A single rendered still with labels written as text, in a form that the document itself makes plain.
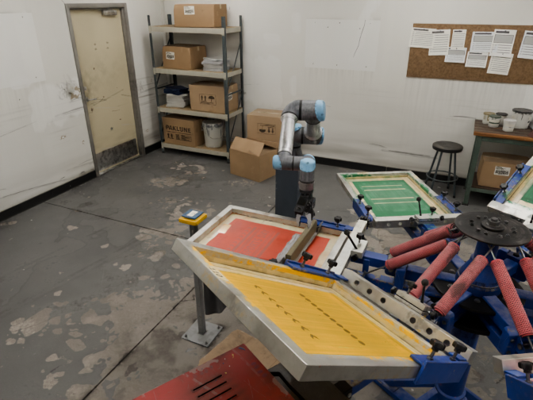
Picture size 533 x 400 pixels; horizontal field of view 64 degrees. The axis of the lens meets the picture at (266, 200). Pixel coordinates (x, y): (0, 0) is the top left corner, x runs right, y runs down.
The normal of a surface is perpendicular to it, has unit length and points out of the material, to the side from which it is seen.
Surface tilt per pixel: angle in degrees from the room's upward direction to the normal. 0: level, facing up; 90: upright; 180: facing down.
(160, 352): 0
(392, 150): 90
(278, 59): 90
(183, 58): 90
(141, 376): 0
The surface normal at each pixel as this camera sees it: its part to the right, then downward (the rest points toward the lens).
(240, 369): 0.00, -0.90
